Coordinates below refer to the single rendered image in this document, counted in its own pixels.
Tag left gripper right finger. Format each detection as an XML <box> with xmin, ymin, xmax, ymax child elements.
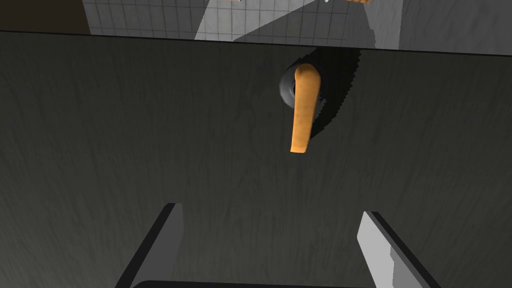
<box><xmin>356</xmin><ymin>211</ymin><xmax>442</xmax><ymax>288</ymax></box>

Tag orange lever door handle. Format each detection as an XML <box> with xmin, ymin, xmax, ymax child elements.
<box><xmin>278</xmin><ymin>58</ymin><xmax>326</xmax><ymax>154</ymax></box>

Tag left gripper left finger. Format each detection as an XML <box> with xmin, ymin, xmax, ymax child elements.
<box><xmin>114</xmin><ymin>202</ymin><xmax>185</xmax><ymax>288</ymax></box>

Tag dark grey door leaf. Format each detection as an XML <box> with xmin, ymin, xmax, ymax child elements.
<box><xmin>0</xmin><ymin>30</ymin><xmax>512</xmax><ymax>288</ymax></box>

